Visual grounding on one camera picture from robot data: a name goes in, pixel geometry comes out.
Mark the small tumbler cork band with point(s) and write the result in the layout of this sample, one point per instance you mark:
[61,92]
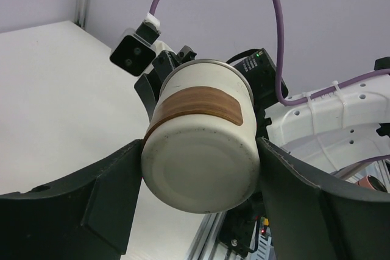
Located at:
[199,152]

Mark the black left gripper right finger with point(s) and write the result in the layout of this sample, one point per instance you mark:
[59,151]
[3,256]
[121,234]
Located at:
[314,215]

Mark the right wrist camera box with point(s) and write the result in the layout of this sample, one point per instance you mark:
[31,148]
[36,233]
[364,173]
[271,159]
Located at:
[135,51]

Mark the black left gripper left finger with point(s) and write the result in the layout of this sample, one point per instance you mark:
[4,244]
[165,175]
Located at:
[87,214]

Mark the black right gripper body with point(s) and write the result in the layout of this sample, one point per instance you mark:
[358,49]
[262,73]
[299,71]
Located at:
[254,64]

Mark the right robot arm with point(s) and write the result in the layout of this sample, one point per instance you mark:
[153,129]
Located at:
[344,105]

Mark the aluminium mounting rail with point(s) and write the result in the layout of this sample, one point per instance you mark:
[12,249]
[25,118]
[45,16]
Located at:
[379,169]

